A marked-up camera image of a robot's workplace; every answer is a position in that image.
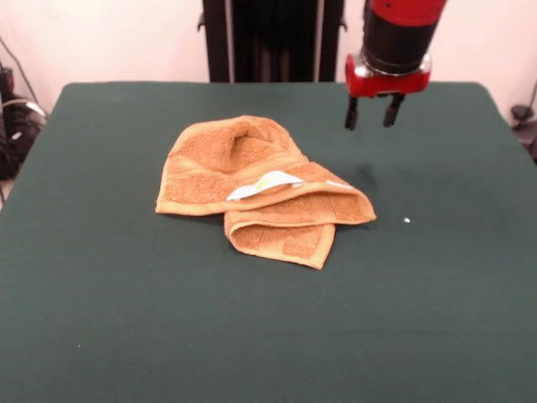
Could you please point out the orange terry towel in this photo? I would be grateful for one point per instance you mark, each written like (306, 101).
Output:
(210, 168)

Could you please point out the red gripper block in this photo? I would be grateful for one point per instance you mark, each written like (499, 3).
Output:
(386, 86)

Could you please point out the dark green table cloth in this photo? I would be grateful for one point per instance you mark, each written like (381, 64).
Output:
(168, 315)

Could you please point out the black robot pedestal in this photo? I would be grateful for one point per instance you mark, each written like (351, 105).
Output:
(272, 42)

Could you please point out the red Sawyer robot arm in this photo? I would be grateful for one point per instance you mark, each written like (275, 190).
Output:
(398, 38)

